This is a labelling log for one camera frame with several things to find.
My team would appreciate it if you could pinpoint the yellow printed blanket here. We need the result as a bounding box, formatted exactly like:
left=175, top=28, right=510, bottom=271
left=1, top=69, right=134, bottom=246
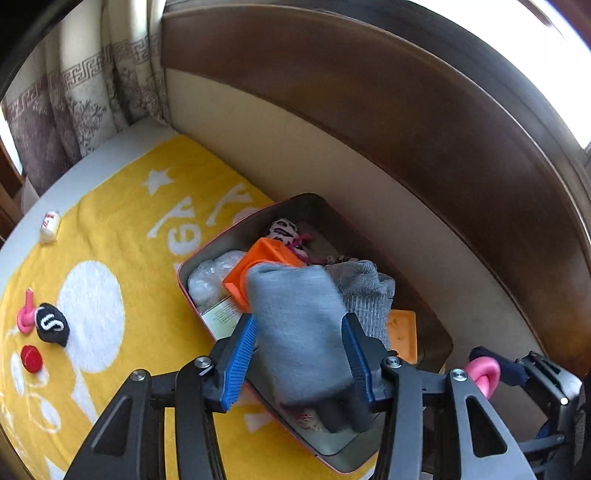
left=0, top=134, right=379, bottom=480

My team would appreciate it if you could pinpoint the red round cap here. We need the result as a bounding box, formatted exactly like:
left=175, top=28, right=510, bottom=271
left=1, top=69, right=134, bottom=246
left=21, top=345, right=43, bottom=374

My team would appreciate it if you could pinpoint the small white bottle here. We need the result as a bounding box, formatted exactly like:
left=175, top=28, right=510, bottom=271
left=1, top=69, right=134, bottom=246
left=39, top=210, right=62, bottom=245

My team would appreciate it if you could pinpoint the green and white packet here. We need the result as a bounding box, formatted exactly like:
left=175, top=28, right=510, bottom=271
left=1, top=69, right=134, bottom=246
left=201, top=298, right=245, bottom=342

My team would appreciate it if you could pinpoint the wooden headboard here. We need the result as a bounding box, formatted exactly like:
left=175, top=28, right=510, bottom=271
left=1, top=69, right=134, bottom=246
left=159, top=4, right=591, bottom=379

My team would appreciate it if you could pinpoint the pink knotted rope toy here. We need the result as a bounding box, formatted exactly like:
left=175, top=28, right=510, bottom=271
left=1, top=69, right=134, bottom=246
left=464, top=359, right=500, bottom=398

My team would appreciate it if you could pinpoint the black cloth with white mark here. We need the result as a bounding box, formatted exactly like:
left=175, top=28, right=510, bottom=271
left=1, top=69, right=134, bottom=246
left=34, top=302, right=71, bottom=346

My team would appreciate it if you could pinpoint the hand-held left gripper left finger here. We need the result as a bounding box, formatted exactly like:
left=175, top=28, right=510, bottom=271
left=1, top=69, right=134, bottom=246
left=62, top=314, right=259, bottom=480

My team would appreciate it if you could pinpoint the white plastic-wrapped ball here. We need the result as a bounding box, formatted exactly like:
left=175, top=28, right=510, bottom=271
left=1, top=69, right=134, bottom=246
left=187, top=249, right=247, bottom=308

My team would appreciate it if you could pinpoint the blue-grey sock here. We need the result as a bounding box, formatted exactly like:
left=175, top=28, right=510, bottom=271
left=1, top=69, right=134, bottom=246
left=247, top=263, right=372, bottom=435

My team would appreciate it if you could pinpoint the patterned beige curtain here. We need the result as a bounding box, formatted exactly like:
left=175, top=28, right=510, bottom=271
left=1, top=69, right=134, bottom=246
left=0, top=0, right=174, bottom=197

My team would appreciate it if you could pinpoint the window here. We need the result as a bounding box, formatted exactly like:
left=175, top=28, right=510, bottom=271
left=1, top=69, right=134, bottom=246
left=406, top=0, right=591, bottom=153

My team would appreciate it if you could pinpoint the red metal tin container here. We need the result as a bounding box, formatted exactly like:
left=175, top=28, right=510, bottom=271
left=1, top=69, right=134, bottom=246
left=177, top=193, right=454, bottom=474

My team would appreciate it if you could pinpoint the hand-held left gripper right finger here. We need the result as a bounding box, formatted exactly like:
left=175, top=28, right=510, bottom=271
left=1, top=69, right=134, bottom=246
left=341, top=313, right=539, bottom=480

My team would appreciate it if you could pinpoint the pink patterned cloth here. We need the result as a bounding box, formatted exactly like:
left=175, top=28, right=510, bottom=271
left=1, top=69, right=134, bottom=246
left=295, top=408, right=331, bottom=435

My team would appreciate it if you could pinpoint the orange plastic cube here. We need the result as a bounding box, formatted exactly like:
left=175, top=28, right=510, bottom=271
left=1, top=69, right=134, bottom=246
left=222, top=236, right=308, bottom=312
left=387, top=309, right=420, bottom=361

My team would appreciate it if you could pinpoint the pink ring toy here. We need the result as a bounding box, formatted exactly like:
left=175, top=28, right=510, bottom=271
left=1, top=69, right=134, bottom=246
left=16, top=288, right=38, bottom=334

